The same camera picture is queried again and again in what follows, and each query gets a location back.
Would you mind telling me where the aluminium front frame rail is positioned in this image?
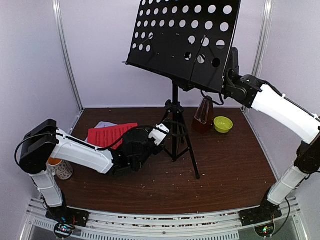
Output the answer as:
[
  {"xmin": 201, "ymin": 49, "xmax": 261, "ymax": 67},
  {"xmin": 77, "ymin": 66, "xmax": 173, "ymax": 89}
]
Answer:
[{"xmin": 24, "ymin": 197, "xmax": 303, "ymax": 240}]

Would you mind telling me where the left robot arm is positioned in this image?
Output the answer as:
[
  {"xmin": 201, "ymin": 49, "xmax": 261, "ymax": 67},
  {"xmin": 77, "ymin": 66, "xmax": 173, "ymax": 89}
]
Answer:
[{"xmin": 15, "ymin": 119, "xmax": 172, "ymax": 222}]

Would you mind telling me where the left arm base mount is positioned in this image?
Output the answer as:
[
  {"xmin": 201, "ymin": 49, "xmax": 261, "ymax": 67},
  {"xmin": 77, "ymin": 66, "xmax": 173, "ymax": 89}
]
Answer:
[{"xmin": 43, "ymin": 201, "xmax": 90, "ymax": 239}]

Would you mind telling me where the yellow-green bowl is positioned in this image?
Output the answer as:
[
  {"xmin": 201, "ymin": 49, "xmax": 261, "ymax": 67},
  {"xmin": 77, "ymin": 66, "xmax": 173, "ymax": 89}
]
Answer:
[{"xmin": 213, "ymin": 116, "xmax": 234, "ymax": 134}]

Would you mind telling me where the patterned white mug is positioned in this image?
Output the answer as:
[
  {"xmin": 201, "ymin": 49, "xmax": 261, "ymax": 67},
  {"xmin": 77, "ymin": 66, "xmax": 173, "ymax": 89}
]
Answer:
[{"xmin": 48, "ymin": 157, "xmax": 74, "ymax": 180}]

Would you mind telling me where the white sheet music page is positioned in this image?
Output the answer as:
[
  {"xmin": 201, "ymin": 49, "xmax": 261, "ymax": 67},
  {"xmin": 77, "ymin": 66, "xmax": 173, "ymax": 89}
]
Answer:
[{"xmin": 84, "ymin": 121, "xmax": 117, "ymax": 147}]

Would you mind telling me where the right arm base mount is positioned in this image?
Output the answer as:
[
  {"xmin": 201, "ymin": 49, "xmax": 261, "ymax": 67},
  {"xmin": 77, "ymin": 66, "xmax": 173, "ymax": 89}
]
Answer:
[{"xmin": 238, "ymin": 200, "xmax": 282, "ymax": 238}]

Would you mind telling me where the black music stand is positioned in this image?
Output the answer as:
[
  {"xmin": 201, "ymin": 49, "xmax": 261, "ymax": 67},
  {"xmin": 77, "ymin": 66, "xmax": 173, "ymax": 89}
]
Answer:
[{"xmin": 121, "ymin": 0, "xmax": 242, "ymax": 180}]

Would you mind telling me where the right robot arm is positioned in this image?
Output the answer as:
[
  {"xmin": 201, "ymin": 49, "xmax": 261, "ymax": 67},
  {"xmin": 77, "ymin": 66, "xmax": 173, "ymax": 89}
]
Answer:
[{"xmin": 222, "ymin": 47, "xmax": 320, "ymax": 221}]

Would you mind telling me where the red sheet music page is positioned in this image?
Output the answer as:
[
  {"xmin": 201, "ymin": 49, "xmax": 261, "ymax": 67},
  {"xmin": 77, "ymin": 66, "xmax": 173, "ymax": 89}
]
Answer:
[{"xmin": 97, "ymin": 123, "xmax": 138, "ymax": 150}]

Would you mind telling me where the brown wooden metronome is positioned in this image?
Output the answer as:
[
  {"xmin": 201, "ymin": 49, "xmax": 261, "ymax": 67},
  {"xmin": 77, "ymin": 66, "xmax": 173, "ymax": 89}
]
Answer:
[{"xmin": 191, "ymin": 96, "xmax": 214, "ymax": 134}]

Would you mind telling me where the left aluminium corner post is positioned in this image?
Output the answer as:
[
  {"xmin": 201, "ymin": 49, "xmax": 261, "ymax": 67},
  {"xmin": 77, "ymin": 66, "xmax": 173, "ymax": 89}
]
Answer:
[{"xmin": 52, "ymin": 0, "xmax": 84, "ymax": 112}]

